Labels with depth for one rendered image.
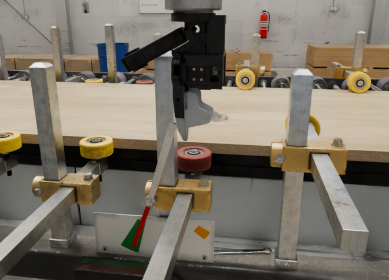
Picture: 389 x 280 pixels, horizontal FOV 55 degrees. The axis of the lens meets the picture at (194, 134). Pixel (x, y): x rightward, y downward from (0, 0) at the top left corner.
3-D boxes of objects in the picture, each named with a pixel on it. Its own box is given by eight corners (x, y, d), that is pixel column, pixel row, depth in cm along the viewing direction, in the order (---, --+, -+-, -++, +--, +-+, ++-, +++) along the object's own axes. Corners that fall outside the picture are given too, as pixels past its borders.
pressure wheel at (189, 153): (208, 205, 83) (209, 157, 80) (173, 202, 84) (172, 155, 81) (212, 188, 91) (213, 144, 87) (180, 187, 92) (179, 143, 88)
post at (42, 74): (70, 272, 86) (44, 63, 71) (56, 271, 87) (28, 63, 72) (77, 262, 90) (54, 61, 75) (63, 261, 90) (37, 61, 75)
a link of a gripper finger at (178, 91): (182, 120, 60) (182, 65, 57) (173, 120, 60) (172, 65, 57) (187, 113, 64) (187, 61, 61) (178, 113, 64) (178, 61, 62)
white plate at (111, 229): (213, 264, 79) (214, 223, 76) (96, 253, 82) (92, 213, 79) (213, 262, 79) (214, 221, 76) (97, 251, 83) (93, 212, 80)
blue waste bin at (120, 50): (127, 88, 626) (124, 43, 603) (94, 87, 632) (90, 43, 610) (136, 81, 681) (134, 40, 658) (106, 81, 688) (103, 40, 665)
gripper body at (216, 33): (221, 94, 58) (223, 13, 54) (167, 92, 59) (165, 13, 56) (225, 85, 65) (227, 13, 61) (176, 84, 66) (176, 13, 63)
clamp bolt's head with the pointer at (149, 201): (135, 255, 79) (157, 199, 74) (124, 251, 79) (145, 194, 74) (138, 250, 81) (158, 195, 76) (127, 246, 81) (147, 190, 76)
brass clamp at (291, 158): (345, 176, 68) (349, 150, 67) (271, 172, 70) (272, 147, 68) (338, 164, 74) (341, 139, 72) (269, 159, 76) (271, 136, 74)
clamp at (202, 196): (209, 213, 75) (209, 190, 74) (145, 208, 77) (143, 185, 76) (212, 199, 81) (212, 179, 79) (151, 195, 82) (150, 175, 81)
